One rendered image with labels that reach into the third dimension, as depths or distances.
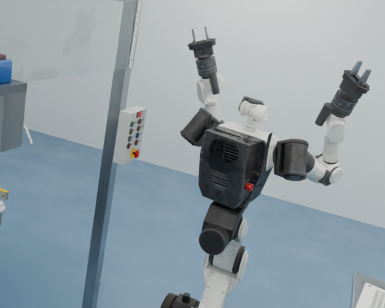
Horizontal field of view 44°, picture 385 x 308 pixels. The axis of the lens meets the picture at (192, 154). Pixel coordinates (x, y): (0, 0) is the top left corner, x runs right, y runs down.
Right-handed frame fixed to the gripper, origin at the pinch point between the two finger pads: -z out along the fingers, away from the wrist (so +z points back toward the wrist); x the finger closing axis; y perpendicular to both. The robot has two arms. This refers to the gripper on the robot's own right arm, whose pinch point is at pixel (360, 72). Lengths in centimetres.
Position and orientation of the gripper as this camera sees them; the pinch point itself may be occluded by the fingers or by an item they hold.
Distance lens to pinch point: 188.6
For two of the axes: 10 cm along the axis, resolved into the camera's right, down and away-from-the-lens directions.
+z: -2.4, 7.2, 6.5
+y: 8.9, -1.0, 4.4
